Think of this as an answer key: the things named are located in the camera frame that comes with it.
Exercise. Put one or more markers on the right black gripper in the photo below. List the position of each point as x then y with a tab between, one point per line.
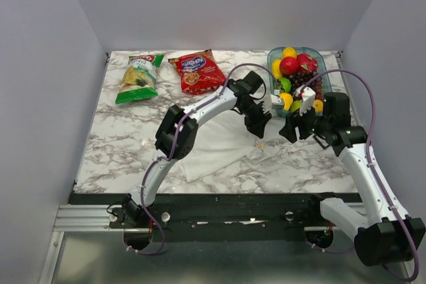
292	121

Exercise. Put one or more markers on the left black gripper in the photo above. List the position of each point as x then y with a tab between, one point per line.
256	126

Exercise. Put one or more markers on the white garment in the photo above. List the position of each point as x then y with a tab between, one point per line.
225	140

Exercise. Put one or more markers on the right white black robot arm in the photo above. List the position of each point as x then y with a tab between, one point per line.
386	233

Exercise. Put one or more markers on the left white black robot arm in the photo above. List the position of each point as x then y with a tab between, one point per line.
177	132

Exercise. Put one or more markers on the green apple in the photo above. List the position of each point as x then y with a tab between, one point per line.
295	106

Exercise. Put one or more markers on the small orange fruit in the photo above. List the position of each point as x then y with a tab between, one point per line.
318	106

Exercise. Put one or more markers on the yellow pear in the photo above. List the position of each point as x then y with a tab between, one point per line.
287	100

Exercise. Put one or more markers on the dark grape bunch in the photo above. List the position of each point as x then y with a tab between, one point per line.
299	79

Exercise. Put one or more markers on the green lime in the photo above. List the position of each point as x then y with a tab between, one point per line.
284	85

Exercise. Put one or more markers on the yellow lemon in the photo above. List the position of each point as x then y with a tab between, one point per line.
275	68

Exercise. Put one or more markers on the pink dragon fruit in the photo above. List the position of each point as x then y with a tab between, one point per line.
307	63

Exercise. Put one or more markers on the red apple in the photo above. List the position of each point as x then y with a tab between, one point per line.
289	66

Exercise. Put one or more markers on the red snack bag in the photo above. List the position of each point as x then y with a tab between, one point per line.
199	72

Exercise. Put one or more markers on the green chips bag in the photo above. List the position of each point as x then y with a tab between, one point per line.
139	79

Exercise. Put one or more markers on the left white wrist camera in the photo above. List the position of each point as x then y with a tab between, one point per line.
272	102

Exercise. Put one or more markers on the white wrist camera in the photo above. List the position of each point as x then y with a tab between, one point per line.
272	102
307	97

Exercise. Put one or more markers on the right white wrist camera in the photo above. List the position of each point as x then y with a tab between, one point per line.
307	97

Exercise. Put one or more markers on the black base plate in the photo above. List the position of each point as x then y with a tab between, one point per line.
182	218

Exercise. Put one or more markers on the aluminium rail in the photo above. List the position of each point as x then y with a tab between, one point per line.
93	218

